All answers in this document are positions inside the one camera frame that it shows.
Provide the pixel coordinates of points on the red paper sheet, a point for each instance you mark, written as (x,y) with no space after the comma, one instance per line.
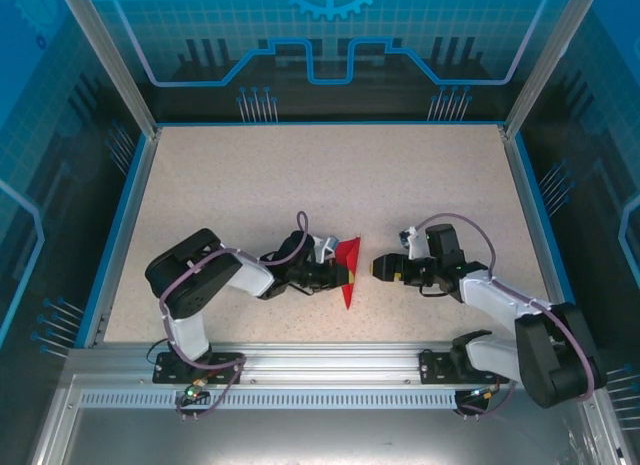
(350,252)

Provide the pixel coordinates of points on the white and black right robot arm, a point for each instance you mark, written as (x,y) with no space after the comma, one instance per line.
(555,355)

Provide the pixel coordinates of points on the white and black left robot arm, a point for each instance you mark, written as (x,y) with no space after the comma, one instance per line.
(190,285)

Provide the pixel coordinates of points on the grey metal sheet tray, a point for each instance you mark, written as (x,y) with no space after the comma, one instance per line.
(325,440)

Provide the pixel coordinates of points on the small green lit connector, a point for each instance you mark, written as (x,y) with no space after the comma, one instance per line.
(485,392)
(192,391)

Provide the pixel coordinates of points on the wide aluminium base rail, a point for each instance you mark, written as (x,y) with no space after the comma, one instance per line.
(325,365)

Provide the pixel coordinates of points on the aluminium table side rail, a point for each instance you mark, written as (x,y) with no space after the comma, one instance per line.
(127,225)
(531,210)

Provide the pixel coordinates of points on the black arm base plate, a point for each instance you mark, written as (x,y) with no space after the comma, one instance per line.
(167,372)
(432,367)

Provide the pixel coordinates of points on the aluminium frame post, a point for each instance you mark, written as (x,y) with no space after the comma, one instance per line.
(550,60)
(110,60)

